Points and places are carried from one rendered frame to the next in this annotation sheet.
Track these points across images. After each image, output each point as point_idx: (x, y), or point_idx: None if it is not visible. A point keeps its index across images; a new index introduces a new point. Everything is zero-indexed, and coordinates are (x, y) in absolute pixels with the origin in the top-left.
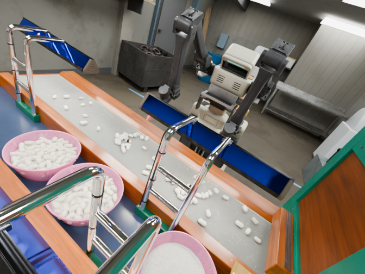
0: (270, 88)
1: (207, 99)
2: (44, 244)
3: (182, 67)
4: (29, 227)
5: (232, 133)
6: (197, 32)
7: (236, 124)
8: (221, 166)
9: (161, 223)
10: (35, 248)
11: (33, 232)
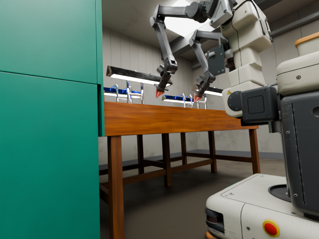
0: (184, 13)
1: (225, 65)
2: (121, 92)
3: (202, 59)
4: (124, 92)
5: (157, 71)
6: (202, 37)
7: (160, 64)
8: (292, 198)
9: (116, 85)
10: (120, 90)
11: (123, 92)
